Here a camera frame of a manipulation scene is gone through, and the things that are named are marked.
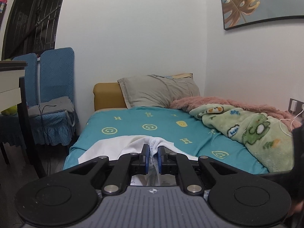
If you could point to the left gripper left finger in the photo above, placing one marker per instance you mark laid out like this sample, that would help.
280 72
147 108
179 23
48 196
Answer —
140 161

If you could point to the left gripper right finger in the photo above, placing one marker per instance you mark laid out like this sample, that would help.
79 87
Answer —
166 161

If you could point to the white garment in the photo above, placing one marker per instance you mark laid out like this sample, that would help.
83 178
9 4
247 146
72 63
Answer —
115 147

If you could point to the teal smiley bed sheet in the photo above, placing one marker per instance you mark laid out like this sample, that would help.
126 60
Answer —
186 133

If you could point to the pink fluffy blanket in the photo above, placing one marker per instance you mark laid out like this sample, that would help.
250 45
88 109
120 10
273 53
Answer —
188 103

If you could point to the grey pillow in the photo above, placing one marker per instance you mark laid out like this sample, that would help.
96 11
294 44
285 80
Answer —
157 91

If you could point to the grey cloth on chair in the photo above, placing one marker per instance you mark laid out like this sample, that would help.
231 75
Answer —
56 105

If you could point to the green cartoon fleece blanket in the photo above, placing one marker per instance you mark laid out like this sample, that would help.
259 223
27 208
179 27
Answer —
265 137

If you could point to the yellow green plush toy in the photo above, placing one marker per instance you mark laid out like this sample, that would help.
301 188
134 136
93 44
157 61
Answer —
10 111

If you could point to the white desk with dark top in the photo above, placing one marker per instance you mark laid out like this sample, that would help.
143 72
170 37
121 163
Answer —
13 93

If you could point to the dark window grille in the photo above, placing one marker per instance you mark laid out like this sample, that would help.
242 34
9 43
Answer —
31 27

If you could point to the wall power socket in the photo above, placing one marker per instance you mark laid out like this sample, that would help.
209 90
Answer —
295 106

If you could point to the golden leaf wall painting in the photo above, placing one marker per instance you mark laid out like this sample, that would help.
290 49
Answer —
239 13

